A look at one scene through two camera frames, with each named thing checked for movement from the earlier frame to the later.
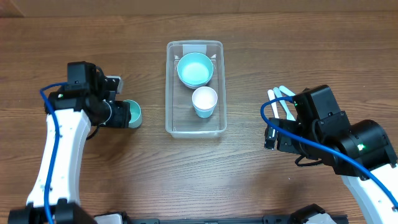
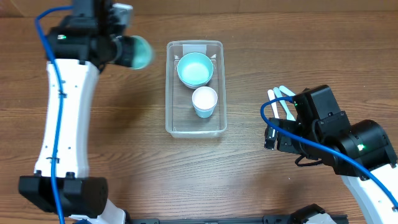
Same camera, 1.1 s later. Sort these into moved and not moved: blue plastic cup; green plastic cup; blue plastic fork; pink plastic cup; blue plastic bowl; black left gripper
Moved: black left gripper; green plastic cup
Not moved: blue plastic fork; blue plastic bowl; pink plastic cup; blue plastic cup
